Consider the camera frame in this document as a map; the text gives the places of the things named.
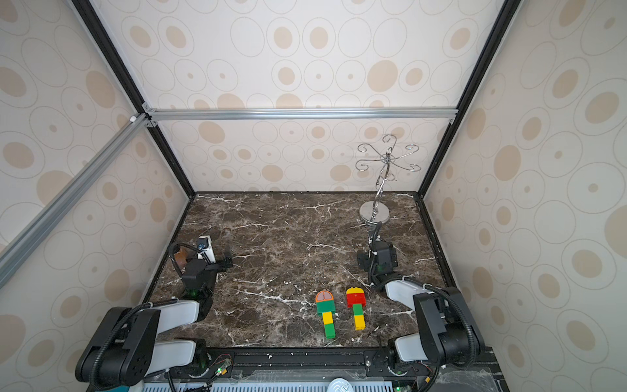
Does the red long lego brick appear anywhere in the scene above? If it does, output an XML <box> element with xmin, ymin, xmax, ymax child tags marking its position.
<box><xmin>346</xmin><ymin>292</ymin><xmax>366</xmax><ymax>308</ymax></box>

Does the yellow square lego brick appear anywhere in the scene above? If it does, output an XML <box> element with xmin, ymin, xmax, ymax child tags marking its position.
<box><xmin>354</xmin><ymin>315</ymin><xmax>366</xmax><ymax>331</ymax></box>

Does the green long lego brick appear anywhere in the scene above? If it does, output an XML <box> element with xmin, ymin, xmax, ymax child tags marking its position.
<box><xmin>316</xmin><ymin>300</ymin><xmax>336</xmax><ymax>315</ymax></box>

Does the yellow long lego brick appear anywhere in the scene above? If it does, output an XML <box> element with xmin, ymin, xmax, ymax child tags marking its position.
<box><xmin>346</xmin><ymin>287</ymin><xmax>364</xmax><ymax>296</ymax></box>

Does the yellow rounded lego brick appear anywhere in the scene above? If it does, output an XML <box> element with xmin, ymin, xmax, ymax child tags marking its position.
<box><xmin>322</xmin><ymin>312</ymin><xmax>334</xmax><ymax>325</ymax></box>

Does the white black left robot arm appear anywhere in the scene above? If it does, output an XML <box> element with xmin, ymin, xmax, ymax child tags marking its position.
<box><xmin>75</xmin><ymin>253</ymin><xmax>233</xmax><ymax>391</ymax></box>

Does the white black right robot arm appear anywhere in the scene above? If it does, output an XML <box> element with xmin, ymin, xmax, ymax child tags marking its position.
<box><xmin>358</xmin><ymin>238</ymin><xmax>486</xmax><ymax>368</ymax></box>

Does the chrome jewelry stand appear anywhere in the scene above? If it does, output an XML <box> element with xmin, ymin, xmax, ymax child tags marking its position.
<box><xmin>355</xmin><ymin>133</ymin><xmax>421</xmax><ymax>226</ymax></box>

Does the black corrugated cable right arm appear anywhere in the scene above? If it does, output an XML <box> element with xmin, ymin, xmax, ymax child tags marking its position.
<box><xmin>366</xmin><ymin>221</ymin><xmax>478</xmax><ymax>368</ymax></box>

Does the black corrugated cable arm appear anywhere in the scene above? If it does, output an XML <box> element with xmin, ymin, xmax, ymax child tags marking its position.
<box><xmin>366</xmin><ymin>221</ymin><xmax>478</xmax><ymax>368</ymax></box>
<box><xmin>87</xmin><ymin>242</ymin><xmax>204</xmax><ymax>390</ymax></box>

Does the brown cup at left wall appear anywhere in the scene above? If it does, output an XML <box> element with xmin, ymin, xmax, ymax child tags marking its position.
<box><xmin>174</xmin><ymin>247</ymin><xmax>188</xmax><ymax>268</ymax></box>

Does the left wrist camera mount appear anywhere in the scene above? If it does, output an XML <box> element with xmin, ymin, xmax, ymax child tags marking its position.
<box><xmin>197</xmin><ymin>235</ymin><xmax>217</xmax><ymax>265</ymax></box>

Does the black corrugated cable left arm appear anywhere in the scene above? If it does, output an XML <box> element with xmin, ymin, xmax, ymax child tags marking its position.
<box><xmin>87</xmin><ymin>242</ymin><xmax>204</xmax><ymax>390</ymax></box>

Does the aluminium horizontal back rail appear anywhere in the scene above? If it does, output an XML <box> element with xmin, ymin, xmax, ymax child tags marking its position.
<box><xmin>147</xmin><ymin>106</ymin><xmax>458</xmax><ymax>122</ymax></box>

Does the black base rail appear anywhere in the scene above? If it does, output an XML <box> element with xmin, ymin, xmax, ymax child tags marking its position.
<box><xmin>142</xmin><ymin>346</ymin><xmax>509</xmax><ymax>391</ymax></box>

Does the aluminium left diagonal rail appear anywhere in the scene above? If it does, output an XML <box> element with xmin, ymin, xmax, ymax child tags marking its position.
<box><xmin>1</xmin><ymin>114</ymin><xmax>149</xmax><ymax>286</ymax></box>

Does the black vertical frame post right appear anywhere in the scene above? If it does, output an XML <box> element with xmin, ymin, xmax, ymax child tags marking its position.
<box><xmin>417</xmin><ymin>0</ymin><xmax>521</xmax><ymax>200</ymax></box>

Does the black vertical frame post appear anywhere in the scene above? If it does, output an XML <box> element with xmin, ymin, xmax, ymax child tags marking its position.
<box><xmin>71</xmin><ymin>0</ymin><xmax>196</xmax><ymax>200</ymax></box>
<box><xmin>417</xmin><ymin>0</ymin><xmax>521</xmax><ymax>200</ymax></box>

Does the black vertical frame post left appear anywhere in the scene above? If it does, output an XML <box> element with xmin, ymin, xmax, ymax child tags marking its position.
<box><xmin>71</xmin><ymin>0</ymin><xmax>196</xmax><ymax>200</ymax></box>

